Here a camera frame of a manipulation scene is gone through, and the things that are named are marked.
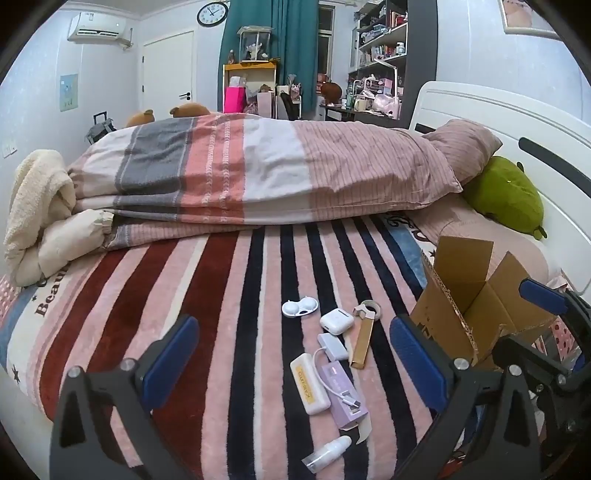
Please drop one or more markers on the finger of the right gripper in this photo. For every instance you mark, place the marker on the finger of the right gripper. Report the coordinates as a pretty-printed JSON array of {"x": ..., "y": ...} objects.
[
  {"x": 566, "y": 304},
  {"x": 539, "y": 369}
]

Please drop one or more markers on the glass display case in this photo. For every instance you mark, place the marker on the glass display case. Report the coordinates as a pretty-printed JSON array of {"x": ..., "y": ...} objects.
[{"x": 254, "y": 43}]

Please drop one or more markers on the black suitcase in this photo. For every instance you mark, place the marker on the black suitcase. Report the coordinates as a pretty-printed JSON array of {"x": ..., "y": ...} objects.
[{"x": 102, "y": 125}]

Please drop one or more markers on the framed wall picture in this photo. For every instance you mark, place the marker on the framed wall picture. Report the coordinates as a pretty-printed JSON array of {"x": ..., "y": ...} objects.
[{"x": 519, "y": 18}]

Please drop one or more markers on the brown plush on desk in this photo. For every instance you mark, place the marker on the brown plush on desk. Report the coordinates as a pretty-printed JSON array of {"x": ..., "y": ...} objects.
[{"x": 331, "y": 92}]

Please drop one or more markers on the white contact lens case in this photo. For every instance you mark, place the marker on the white contact lens case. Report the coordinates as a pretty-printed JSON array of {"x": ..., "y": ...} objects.
[{"x": 295, "y": 309}]

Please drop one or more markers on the purple small box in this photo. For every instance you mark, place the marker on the purple small box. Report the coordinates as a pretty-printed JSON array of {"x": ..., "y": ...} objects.
[{"x": 348, "y": 408}]

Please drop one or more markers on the white door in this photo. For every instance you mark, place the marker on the white door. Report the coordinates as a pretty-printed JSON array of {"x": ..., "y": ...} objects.
[{"x": 167, "y": 73}]

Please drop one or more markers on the white small bottle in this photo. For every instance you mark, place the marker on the white small bottle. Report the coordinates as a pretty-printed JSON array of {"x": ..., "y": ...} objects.
[{"x": 327, "y": 454}]

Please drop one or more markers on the cream fluffy blanket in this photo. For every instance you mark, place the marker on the cream fluffy blanket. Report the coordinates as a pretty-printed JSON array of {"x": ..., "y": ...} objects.
[{"x": 43, "y": 232}]

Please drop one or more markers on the yellow wooden shelf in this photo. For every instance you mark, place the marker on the yellow wooden shelf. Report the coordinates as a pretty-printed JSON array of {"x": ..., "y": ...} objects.
[{"x": 255, "y": 77}]

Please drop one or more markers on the tape roll with dispenser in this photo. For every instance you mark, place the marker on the tape roll with dispenser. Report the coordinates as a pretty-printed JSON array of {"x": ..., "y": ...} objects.
[{"x": 368, "y": 310}]

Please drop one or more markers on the white earbuds case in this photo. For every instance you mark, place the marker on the white earbuds case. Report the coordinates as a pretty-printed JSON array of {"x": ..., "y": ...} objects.
[{"x": 337, "y": 321}]

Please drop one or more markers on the dark tall bookshelf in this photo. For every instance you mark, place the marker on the dark tall bookshelf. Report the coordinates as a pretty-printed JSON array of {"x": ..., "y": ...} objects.
[{"x": 398, "y": 40}]

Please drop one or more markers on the white bed headboard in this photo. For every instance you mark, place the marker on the white bed headboard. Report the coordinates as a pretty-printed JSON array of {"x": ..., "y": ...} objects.
[{"x": 552, "y": 145}]

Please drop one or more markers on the striped folded quilt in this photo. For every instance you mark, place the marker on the striped folded quilt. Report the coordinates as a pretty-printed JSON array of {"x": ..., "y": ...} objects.
[{"x": 183, "y": 177}]

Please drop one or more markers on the white yellow label case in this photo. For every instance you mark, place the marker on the white yellow label case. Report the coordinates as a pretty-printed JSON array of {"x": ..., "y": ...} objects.
[{"x": 313, "y": 395}]

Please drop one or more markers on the striped fleece blanket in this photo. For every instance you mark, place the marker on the striped fleece blanket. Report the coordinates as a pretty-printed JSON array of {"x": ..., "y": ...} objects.
[{"x": 235, "y": 412}]

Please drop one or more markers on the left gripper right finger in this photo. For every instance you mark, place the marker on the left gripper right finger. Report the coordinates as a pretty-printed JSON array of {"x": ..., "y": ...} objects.
[{"x": 485, "y": 426}]

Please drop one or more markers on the green plush toy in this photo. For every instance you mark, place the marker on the green plush toy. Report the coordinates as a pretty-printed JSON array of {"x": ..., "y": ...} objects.
[{"x": 503, "y": 193}]

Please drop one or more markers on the brown teddy bear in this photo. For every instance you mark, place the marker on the brown teddy bear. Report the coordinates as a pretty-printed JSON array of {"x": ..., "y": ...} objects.
[
  {"x": 140, "y": 118},
  {"x": 189, "y": 109}
]

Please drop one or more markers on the pink striped pillow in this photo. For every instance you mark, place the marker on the pink striped pillow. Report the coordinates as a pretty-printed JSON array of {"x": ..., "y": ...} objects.
[{"x": 468, "y": 146}]

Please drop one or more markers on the white air conditioner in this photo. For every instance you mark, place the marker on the white air conditioner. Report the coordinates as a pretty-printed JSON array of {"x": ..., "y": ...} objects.
[{"x": 96, "y": 27}]

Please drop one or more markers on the white cable adapter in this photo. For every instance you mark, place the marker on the white cable adapter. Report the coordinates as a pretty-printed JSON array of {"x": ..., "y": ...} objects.
[{"x": 327, "y": 361}]

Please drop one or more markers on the brown cardboard box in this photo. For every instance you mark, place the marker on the brown cardboard box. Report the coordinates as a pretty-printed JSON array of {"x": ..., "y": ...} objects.
[{"x": 466, "y": 309}]

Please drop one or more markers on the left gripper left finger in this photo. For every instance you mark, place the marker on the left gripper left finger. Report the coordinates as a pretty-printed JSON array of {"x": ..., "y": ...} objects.
[{"x": 103, "y": 426}]

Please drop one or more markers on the pink gift bag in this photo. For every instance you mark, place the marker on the pink gift bag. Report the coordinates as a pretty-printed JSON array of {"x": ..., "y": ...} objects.
[{"x": 234, "y": 99}]

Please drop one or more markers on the round wall clock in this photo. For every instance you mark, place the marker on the round wall clock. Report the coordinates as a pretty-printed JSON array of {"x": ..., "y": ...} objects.
[{"x": 212, "y": 14}]

